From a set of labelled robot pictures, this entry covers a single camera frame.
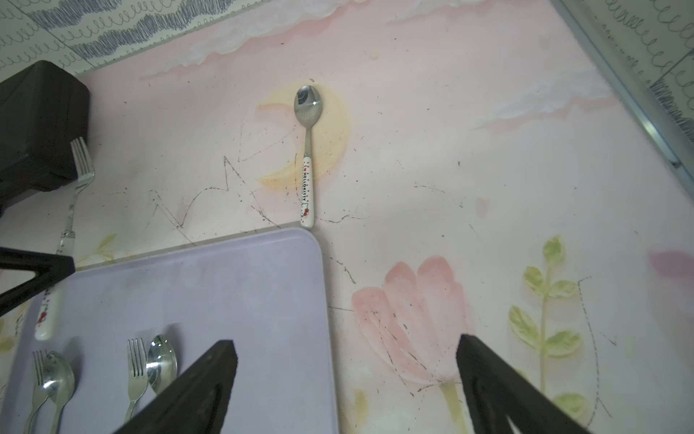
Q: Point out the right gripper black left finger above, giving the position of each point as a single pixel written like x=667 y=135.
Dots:
x=197 y=401

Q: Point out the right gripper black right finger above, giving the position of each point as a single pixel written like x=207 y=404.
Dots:
x=500 y=400

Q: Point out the spoon with pink handle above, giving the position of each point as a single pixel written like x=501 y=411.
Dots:
x=161 y=364

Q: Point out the fork with pink handle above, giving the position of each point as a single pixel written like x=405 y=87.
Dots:
x=137 y=380

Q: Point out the spoon with cow-pattern handle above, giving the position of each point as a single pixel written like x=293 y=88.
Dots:
x=59 y=383

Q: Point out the fork with cow-pattern handle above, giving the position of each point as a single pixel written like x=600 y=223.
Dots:
x=39 y=394

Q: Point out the lavender rectangular tray mat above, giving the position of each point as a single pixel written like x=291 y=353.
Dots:
x=264 y=292

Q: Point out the black plastic tool case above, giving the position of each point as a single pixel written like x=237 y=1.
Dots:
x=43 y=109

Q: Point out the spoon with white floral handle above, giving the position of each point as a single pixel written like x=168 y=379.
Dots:
x=308 y=109

